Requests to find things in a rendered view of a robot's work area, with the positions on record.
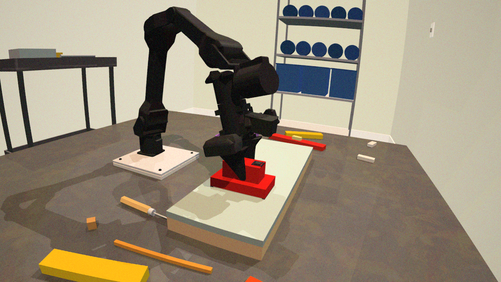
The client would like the yellow flat bar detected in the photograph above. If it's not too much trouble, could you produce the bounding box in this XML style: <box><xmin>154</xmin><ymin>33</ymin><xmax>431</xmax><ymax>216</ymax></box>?
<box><xmin>39</xmin><ymin>249</ymin><xmax>150</xmax><ymax>282</ymax></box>
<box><xmin>285</xmin><ymin>131</ymin><xmax>323</xmax><ymax>139</ymax></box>

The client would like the orange long thin bar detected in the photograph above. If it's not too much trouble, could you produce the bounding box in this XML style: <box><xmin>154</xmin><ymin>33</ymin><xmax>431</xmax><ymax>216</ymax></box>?
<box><xmin>114</xmin><ymin>240</ymin><xmax>213</xmax><ymax>274</ymax></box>

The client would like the awl with yellow-brown wooden handle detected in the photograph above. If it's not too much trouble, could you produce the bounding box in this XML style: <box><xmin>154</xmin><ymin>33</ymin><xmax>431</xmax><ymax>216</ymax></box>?
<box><xmin>120</xmin><ymin>196</ymin><xmax>167</xmax><ymax>219</ymax></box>

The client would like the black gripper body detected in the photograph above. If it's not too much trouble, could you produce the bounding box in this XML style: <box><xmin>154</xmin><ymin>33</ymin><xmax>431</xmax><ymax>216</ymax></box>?
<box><xmin>203</xmin><ymin>99</ymin><xmax>256</xmax><ymax>157</ymax></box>

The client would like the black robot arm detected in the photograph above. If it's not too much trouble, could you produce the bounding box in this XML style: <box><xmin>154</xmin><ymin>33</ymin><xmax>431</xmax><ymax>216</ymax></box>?
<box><xmin>133</xmin><ymin>6</ymin><xmax>280</xmax><ymax>157</ymax></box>

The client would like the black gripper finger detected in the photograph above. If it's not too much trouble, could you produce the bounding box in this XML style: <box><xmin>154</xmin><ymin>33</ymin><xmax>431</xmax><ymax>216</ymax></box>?
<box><xmin>243</xmin><ymin>136</ymin><xmax>262</xmax><ymax>159</ymax></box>
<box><xmin>220</xmin><ymin>146</ymin><xmax>249</xmax><ymax>180</ymax></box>

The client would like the orange-handled awl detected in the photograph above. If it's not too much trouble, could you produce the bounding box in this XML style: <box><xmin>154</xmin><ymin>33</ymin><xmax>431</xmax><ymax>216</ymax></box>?
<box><xmin>245</xmin><ymin>276</ymin><xmax>262</xmax><ymax>282</ymax></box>

